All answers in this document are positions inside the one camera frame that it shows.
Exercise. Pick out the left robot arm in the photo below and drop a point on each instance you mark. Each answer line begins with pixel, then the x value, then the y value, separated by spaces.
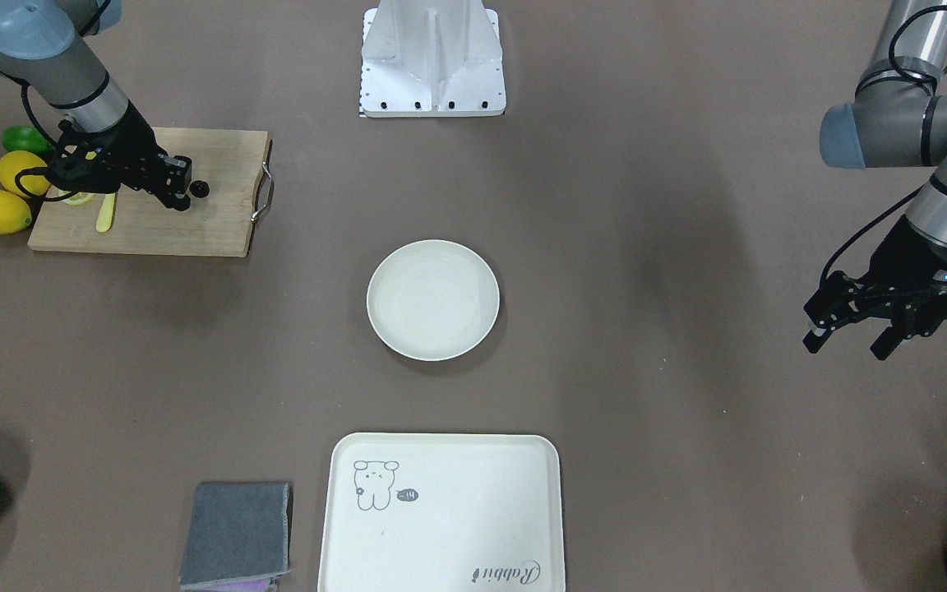
pixel 897 118

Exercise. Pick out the green lime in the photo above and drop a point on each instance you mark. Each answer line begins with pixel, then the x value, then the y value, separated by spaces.
pixel 26 138

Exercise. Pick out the cream round plate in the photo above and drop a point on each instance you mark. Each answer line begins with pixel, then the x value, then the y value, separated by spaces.
pixel 433 300

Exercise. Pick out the dark cherry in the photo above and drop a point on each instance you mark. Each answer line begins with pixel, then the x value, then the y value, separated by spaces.
pixel 199 189

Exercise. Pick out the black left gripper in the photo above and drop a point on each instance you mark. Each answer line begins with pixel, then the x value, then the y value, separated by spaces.
pixel 899 257

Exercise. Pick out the cream rabbit tray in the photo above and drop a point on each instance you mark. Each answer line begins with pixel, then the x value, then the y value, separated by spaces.
pixel 443 512

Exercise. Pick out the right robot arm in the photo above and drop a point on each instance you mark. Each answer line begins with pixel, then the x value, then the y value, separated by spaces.
pixel 42 48

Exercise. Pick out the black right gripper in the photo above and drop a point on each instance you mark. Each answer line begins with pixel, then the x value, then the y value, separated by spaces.
pixel 133 146

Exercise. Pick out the yellow plastic knife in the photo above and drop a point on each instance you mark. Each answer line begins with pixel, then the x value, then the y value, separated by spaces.
pixel 106 215

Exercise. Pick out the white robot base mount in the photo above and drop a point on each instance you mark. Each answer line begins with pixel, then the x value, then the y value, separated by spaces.
pixel 431 59

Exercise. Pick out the bamboo cutting board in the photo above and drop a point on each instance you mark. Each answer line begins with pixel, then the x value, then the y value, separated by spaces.
pixel 220 225

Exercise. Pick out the lemon slice lower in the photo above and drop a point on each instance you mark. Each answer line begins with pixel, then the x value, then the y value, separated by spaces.
pixel 78 199

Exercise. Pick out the yellow lemon upper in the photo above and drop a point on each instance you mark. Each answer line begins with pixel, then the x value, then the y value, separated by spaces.
pixel 20 168

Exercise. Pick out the grey folded cloth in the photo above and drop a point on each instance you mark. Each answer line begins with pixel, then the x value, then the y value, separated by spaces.
pixel 238 537

